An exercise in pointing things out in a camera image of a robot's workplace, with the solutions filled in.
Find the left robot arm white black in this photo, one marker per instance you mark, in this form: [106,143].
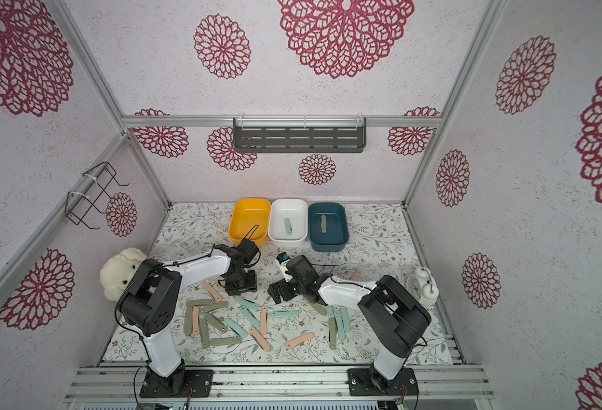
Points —
[149,302]

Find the white plush teddy bear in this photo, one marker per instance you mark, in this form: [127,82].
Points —
[118,271]

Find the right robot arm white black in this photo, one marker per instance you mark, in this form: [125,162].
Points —
[396,317]

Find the grey wall shelf rack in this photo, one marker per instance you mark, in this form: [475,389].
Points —
[300,137]

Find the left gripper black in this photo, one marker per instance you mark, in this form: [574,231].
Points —
[252,284]

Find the yellow plastic storage box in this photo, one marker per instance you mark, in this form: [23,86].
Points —
[250,220]

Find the black wire wall rack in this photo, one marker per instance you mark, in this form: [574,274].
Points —
[78,204]

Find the white plastic storage box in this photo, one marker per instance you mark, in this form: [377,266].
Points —
[297,211]

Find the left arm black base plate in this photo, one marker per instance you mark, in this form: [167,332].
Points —
[181,383]

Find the aluminium front rail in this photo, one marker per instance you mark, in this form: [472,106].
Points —
[279,383]

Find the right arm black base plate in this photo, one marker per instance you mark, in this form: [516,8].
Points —
[367,382]

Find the dark teal storage box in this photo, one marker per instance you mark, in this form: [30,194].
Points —
[338,234]

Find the white twin-bell alarm clock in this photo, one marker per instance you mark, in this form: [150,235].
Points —
[422,286]

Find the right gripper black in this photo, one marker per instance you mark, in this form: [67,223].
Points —
[286,286]

